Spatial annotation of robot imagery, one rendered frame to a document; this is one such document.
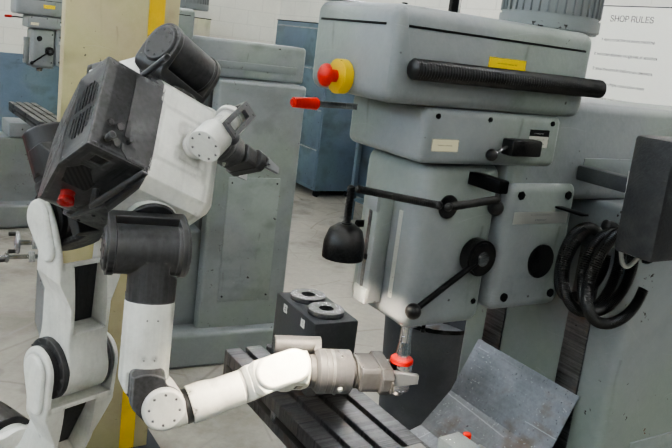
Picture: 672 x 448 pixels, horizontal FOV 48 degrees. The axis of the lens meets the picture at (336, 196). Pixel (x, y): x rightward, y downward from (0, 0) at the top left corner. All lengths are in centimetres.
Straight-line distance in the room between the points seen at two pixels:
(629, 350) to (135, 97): 111
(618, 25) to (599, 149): 499
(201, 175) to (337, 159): 744
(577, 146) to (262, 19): 982
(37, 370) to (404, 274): 88
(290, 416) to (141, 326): 52
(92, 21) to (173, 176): 155
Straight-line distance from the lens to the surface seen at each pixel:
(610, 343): 168
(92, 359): 185
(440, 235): 139
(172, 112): 150
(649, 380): 179
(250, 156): 198
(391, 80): 123
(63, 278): 174
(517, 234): 150
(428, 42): 126
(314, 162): 881
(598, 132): 162
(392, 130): 136
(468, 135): 135
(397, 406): 364
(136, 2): 297
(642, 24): 646
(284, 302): 193
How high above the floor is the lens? 182
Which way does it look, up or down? 12 degrees down
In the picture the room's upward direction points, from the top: 7 degrees clockwise
